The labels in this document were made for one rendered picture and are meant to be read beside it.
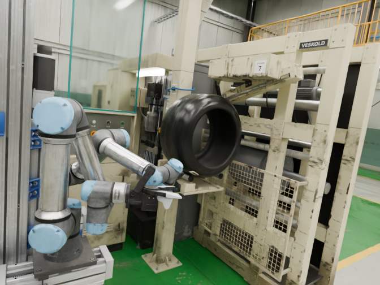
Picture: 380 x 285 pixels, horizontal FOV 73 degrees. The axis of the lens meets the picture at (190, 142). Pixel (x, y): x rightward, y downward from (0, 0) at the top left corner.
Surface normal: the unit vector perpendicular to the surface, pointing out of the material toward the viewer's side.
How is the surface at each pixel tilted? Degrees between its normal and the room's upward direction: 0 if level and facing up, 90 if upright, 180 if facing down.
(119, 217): 90
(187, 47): 90
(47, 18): 90
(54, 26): 90
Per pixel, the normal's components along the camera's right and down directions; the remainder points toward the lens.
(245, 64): -0.81, -0.01
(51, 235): 0.11, 0.28
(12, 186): 0.55, 0.18
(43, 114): 0.14, 0.02
